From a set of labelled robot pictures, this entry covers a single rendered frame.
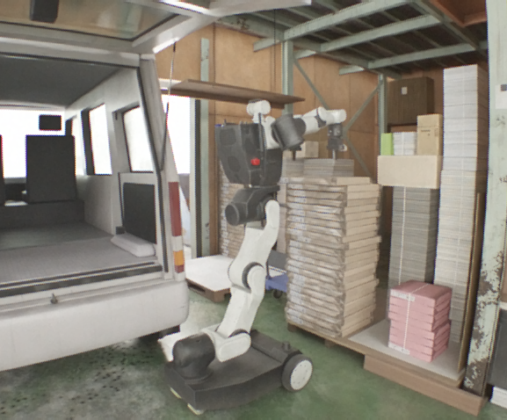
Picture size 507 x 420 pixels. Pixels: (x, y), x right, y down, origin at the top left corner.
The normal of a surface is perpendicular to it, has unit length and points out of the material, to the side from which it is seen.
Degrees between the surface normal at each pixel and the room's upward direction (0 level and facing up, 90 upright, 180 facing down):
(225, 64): 90
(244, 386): 90
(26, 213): 90
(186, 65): 90
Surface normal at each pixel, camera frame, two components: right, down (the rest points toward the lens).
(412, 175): -0.78, 0.07
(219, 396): 0.35, 0.11
